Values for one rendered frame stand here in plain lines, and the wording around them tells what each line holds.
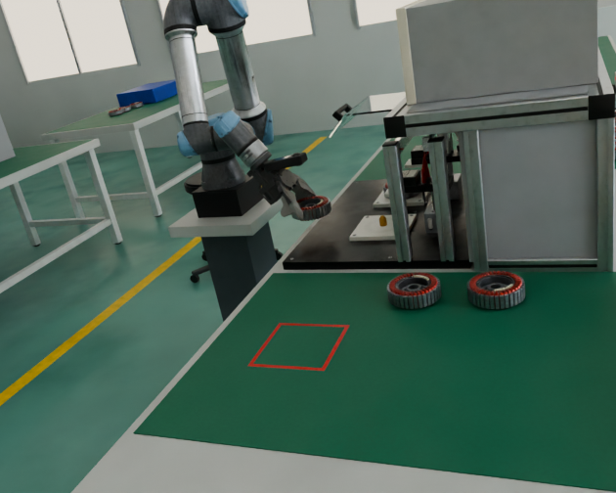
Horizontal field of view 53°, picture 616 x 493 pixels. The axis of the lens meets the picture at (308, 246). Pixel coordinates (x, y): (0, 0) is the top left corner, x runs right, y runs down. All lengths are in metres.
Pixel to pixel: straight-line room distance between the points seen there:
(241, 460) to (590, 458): 0.50
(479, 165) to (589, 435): 0.60
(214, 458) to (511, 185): 0.80
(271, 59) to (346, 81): 0.86
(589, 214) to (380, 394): 0.59
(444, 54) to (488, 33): 0.10
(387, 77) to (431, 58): 5.08
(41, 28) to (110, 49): 0.98
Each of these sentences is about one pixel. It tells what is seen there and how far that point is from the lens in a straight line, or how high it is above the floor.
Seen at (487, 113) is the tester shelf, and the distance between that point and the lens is 1.30.
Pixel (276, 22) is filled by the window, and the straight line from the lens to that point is 6.78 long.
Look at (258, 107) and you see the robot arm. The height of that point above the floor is 1.08.
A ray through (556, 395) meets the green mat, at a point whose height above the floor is 0.75.
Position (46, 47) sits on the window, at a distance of 8.49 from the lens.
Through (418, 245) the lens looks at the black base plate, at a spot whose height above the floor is 0.77.
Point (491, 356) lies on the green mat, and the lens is 1.14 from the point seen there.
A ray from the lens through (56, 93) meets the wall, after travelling 8.57.
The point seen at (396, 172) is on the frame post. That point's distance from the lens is 1.38.
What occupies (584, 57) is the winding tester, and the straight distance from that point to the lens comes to 1.39.
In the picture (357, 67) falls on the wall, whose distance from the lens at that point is 6.55.
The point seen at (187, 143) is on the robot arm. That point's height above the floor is 1.05.
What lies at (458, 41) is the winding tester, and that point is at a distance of 1.40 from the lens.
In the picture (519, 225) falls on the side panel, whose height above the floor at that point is 0.85.
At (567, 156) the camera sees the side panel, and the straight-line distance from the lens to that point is 1.33.
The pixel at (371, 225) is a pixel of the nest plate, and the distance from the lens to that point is 1.67.
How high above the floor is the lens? 1.38
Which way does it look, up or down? 22 degrees down
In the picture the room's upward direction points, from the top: 11 degrees counter-clockwise
